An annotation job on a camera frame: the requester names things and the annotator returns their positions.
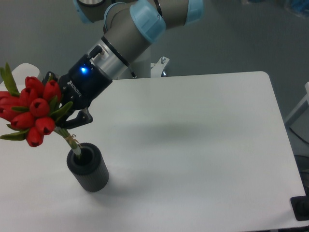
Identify black device at table edge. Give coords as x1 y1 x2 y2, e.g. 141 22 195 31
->
290 196 309 221

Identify transparent container blue items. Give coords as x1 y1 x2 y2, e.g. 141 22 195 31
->
284 0 309 18

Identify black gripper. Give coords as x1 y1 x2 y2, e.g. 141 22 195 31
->
42 54 112 129

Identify white chair armrest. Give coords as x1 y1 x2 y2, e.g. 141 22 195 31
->
12 63 43 85

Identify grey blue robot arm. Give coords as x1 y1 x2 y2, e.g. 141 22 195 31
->
45 0 204 129

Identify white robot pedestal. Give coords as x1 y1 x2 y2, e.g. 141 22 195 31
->
116 47 170 80

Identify dark grey ribbed vase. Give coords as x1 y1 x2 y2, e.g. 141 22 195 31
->
67 143 109 192

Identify white furniture frame right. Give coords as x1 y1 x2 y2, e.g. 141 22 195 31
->
283 81 309 143

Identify red tulip bouquet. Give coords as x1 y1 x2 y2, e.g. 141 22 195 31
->
0 64 82 157

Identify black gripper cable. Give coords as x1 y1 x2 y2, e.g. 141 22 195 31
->
87 45 103 60

